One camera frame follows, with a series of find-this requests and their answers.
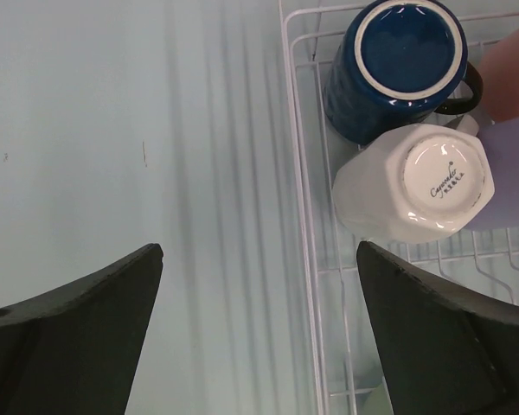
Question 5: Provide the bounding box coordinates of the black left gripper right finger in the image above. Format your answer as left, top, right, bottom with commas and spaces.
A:
356, 241, 519, 414

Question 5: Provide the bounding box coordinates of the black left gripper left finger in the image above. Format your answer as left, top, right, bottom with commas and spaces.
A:
0, 244, 163, 414

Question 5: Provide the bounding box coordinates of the lavender plastic cup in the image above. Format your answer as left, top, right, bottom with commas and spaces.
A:
465, 118, 519, 232

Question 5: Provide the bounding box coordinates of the light green plastic cup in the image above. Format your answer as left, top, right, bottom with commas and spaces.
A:
338, 359, 393, 414

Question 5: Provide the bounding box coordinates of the white ceramic mug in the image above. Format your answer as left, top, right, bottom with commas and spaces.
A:
332, 115, 495, 244

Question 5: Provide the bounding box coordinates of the pink plastic cup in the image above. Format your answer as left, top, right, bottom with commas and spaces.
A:
478, 29, 519, 122

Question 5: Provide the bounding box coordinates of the dark blue ceramic mug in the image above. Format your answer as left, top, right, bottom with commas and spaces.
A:
323, 1, 484, 147

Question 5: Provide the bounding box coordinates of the white wire dish rack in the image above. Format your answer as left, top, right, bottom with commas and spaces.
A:
279, 1, 519, 414

